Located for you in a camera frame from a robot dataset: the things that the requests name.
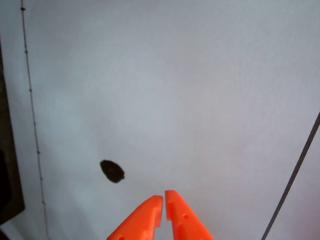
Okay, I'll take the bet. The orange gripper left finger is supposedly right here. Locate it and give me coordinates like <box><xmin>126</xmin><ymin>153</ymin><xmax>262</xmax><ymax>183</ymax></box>
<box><xmin>106</xmin><ymin>195</ymin><xmax>164</xmax><ymax>240</ymax></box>

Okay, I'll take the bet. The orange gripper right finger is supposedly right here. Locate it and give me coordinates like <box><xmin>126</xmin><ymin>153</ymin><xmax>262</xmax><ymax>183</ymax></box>
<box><xmin>164</xmin><ymin>190</ymin><xmax>215</xmax><ymax>240</ymax></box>

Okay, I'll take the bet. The white paper sheet with lines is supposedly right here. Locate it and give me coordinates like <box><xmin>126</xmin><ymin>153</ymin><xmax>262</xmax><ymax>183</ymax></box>
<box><xmin>0</xmin><ymin>0</ymin><xmax>320</xmax><ymax>240</ymax></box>

